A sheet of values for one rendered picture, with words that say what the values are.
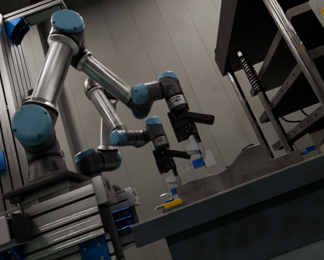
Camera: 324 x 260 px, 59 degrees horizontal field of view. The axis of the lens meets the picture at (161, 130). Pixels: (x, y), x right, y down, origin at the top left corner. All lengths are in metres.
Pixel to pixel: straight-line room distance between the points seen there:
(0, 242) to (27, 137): 0.30
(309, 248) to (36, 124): 0.78
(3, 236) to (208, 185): 0.70
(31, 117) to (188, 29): 3.68
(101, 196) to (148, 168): 2.79
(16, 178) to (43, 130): 0.41
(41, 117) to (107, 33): 3.71
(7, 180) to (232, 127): 3.00
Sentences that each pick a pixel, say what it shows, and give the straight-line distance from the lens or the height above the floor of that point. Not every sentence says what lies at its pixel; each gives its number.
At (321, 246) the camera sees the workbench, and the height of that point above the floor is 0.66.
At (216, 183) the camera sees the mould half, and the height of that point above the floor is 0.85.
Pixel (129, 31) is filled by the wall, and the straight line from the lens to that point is 4.54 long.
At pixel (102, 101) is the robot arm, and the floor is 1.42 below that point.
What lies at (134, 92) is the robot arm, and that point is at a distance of 1.07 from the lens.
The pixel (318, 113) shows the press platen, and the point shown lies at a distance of 1.69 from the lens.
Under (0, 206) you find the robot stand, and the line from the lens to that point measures 1.35.
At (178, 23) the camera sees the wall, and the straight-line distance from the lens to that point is 4.52.
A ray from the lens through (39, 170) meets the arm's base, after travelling 1.06.
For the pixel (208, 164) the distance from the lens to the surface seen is 1.03.
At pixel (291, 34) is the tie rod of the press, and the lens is 1.56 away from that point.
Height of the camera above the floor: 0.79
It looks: 16 degrees up
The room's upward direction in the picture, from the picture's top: 21 degrees counter-clockwise
